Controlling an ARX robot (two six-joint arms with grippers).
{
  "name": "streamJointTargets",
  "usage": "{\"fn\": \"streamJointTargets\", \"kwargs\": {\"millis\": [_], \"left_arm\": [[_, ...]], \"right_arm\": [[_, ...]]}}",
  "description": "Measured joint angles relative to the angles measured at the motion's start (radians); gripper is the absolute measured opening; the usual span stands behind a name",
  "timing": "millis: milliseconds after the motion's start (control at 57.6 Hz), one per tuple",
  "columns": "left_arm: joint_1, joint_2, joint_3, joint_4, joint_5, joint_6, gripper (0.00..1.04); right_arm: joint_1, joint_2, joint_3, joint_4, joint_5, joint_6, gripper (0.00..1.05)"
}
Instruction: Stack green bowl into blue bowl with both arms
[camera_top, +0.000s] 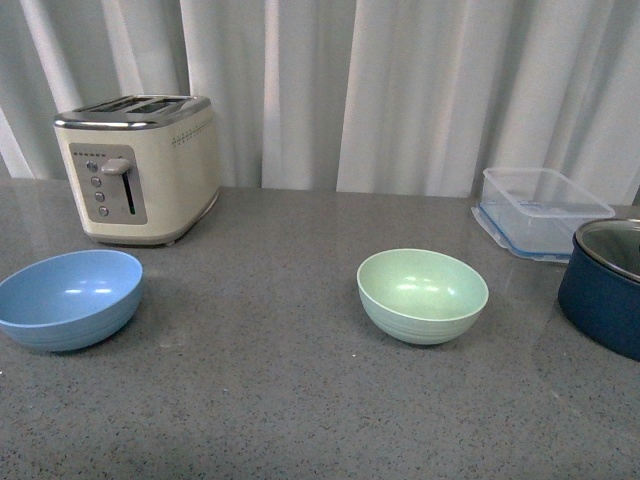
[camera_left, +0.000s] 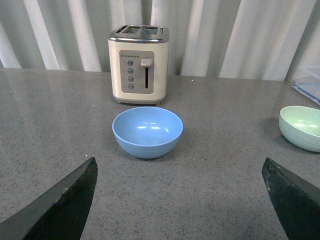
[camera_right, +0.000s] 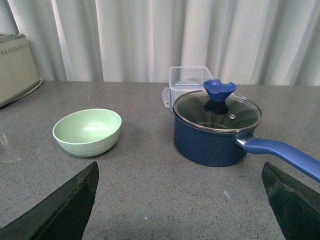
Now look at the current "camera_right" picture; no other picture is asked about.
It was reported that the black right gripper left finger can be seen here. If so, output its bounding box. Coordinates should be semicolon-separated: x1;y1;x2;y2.
0;161;99;240

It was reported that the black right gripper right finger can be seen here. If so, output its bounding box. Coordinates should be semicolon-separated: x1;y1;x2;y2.
261;162;320;240

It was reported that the green bowl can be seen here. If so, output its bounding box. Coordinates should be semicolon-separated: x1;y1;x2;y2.
52;108;122;157

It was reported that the blue saucepan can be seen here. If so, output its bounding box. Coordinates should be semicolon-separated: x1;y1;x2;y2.
172;109;320;184

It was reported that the glass lid with blue knob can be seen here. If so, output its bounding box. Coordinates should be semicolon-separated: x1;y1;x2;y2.
173;79;262;133

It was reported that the cream toaster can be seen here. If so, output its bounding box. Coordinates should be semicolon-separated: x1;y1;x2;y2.
0;34;43;107

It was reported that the clear plastic container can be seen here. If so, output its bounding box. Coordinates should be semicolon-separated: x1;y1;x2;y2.
162;66;214;112

